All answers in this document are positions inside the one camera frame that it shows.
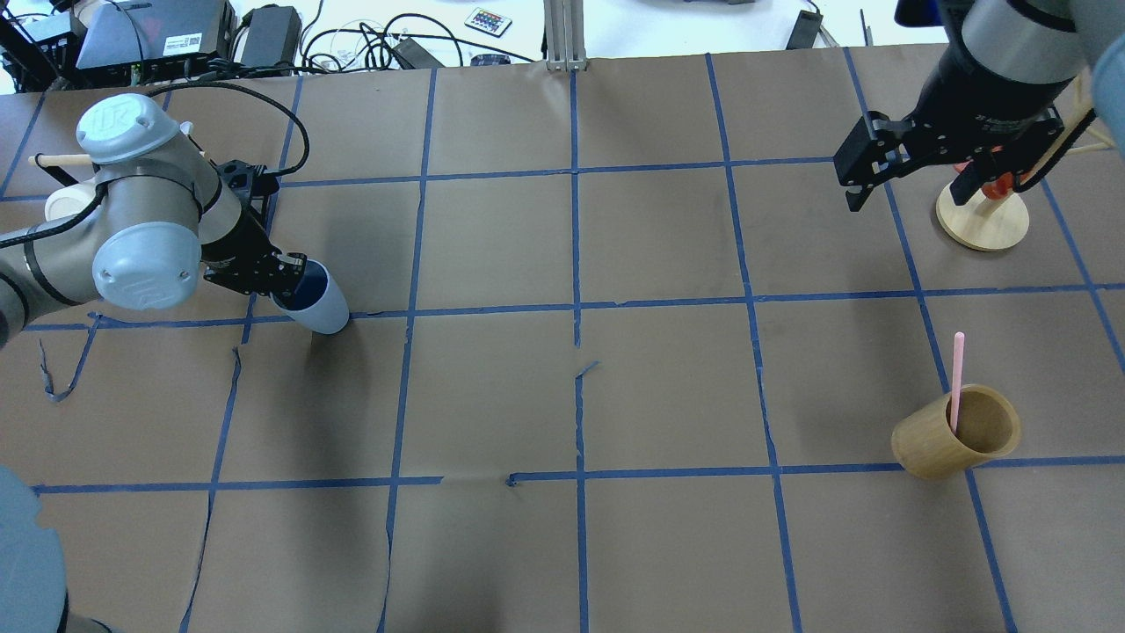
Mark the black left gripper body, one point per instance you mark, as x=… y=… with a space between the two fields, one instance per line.
x=237 y=247

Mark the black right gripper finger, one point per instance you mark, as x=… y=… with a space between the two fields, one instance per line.
x=972 y=176
x=877 y=150

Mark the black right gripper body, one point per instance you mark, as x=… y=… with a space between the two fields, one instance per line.
x=977 y=90

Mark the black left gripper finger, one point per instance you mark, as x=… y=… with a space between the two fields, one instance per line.
x=279 y=273

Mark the light blue plastic cup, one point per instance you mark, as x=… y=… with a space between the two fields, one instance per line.
x=315 y=300

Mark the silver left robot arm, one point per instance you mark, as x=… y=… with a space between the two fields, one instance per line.
x=161 y=218

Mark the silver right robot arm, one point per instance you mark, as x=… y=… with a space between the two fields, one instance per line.
x=1038 y=42

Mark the orange cup on stand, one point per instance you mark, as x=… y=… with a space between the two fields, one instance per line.
x=1000 y=188

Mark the round wooden cup stand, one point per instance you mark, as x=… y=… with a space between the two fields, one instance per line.
x=989 y=225

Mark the wooden rack dowel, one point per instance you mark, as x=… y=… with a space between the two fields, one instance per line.
x=44 y=161

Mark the white mug far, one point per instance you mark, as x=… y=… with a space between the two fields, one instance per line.
x=69 y=200

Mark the black power adapter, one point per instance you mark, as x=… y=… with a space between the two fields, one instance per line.
x=270 y=37

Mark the bamboo cylinder holder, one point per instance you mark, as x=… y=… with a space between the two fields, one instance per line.
x=930 y=446

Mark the black computer box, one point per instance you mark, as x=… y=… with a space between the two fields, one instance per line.
x=163 y=38

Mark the small remote control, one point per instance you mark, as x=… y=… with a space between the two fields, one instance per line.
x=492 y=23

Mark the aluminium frame post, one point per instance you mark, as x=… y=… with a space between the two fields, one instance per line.
x=565 y=35

